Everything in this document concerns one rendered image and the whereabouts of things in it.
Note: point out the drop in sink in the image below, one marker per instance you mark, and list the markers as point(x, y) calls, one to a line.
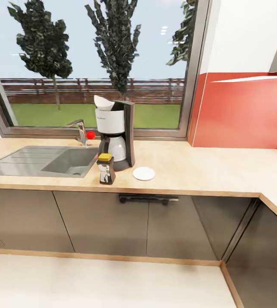
point(52, 161)

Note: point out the coffee maker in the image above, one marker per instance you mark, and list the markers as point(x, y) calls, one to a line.
point(116, 131)

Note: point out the fixed window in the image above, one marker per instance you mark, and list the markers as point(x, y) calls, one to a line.
point(56, 55)

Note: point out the saucer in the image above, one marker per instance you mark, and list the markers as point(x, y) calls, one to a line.
point(144, 173)

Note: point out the paper coffee filter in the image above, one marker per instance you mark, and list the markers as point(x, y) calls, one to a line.
point(103, 104)

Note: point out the countertop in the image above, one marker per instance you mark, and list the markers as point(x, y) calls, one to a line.
point(259, 167)
point(179, 169)

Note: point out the bottle of coffee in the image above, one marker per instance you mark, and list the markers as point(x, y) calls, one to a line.
point(105, 164)

